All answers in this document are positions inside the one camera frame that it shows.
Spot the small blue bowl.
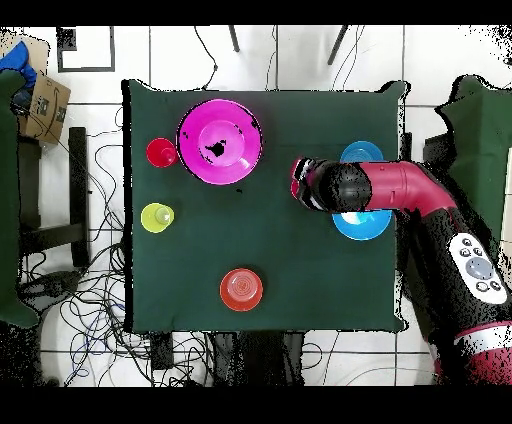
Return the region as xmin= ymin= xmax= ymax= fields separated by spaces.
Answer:
xmin=339 ymin=140 xmax=385 ymax=164

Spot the large blue bowl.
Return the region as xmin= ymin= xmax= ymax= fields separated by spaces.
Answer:
xmin=331 ymin=209 xmax=393 ymax=242

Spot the large pink bowl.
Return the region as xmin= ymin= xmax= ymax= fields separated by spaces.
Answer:
xmin=175 ymin=98 xmax=264 ymax=186

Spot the dark green tablecloth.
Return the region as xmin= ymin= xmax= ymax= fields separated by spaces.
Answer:
xmin=121 ymin=78 xmax=411 ymax=334

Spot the orange bowl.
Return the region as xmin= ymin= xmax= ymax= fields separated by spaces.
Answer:
xmin=219 ymin=267 xmax=264 ymax=312

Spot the red cup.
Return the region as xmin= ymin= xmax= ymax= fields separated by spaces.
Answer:
xmin=145 ymin=137 xmax=180 ymax=169

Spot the black monitor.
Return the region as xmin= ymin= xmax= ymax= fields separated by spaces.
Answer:
xmin=422 ymin=133 xmax=455 ymax=165

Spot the yellow cup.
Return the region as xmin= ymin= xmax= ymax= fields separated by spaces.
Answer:
xmin=140 ymin=202 xmax=176 ymax=234

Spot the green cloth on side table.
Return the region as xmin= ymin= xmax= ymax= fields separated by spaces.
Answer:
xmin=435 ymin=75 xmax=512 ymax=257
xmin=0 ymin=69 xmax=39 ymax=329

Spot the white box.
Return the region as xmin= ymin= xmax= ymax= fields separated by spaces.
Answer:
xmin=501 ymin=146 xmax=512 ymax=241

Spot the black power strip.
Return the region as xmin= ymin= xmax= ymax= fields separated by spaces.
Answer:
xmin=149 ymin=333 xmax=175 ymax=371

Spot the cardboard box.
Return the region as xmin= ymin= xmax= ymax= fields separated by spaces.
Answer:
xmin=0 ymin=30 xmax=72 ymax=145

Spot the dark grey stand base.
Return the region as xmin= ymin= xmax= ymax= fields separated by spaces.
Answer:
xmin=17 ymin=270 xmax=83 ymax=311

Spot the blue cloth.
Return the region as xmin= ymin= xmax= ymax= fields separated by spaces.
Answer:
xmin=0 ymin=41 xmax=38 ymax=89

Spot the black hanging cable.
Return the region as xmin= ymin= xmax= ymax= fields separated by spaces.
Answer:
xmin=194 ymin=25 xmax=219 ymax=91

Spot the tangle of floor cables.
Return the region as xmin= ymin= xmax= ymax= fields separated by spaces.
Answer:
xmin=19 ymin=107 xmax=233 ymax=387

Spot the black chair frame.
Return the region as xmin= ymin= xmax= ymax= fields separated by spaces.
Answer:
xmin=17 ymin=126 xmax=91 ymax=269

